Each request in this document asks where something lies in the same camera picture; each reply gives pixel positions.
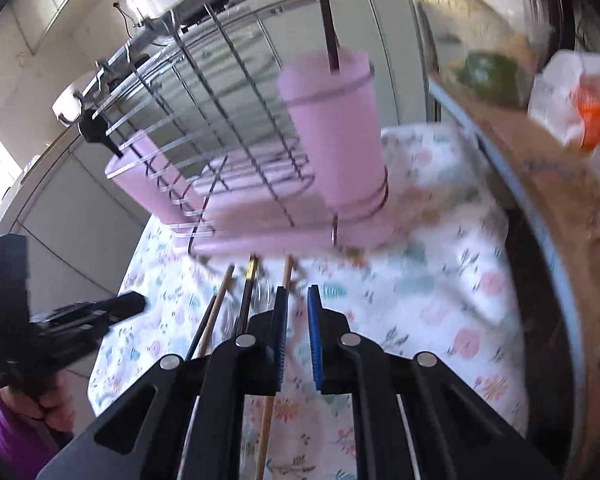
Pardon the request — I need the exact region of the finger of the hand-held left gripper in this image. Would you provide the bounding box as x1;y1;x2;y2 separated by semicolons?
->
27;292;147;341

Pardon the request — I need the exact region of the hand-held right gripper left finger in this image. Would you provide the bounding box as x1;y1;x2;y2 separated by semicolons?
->
36;286;288;480

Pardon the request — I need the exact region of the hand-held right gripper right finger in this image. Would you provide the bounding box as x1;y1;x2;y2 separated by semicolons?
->
306;284;561;480

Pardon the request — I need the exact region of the dark chopstick with gold band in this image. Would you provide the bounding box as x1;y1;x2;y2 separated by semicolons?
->
231;255;260;347

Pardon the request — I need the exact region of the brown wooden chopstick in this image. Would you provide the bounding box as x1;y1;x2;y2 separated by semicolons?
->
194;265;237;359

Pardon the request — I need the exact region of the thin black chopstick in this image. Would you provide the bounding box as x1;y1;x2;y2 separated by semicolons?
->
185;296;218;362

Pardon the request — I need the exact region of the wide pink utensil cup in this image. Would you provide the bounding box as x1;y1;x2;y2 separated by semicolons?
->
104;129;216;226

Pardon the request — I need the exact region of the round pink utensil cup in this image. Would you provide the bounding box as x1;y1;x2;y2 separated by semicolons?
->
277;50;390;211

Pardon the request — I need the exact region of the dark brown chopstick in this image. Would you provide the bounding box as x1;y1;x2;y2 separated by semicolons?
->
312;0;342;72

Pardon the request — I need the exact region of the person's left forearm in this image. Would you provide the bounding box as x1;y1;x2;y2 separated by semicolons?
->
0;390;56;480

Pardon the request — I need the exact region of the person's left hand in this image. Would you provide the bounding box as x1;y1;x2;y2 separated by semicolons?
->
0;372;77;433

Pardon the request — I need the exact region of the pink rack drip tray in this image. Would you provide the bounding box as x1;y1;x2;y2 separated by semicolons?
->
172;180;396;256

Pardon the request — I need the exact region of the floral printed cloth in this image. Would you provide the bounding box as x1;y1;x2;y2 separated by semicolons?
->
87;122;531;480

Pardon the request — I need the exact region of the green bell pepper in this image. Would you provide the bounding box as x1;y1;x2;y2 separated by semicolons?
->
455;51;521;106

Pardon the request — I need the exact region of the white and orange plastic bag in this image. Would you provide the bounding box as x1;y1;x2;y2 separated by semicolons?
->
527;49;600;151

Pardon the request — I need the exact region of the beige food bag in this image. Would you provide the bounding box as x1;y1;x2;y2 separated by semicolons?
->
419;0;521;51

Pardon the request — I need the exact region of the metal wire dish rack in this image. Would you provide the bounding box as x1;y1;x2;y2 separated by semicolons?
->
80;2;391;261

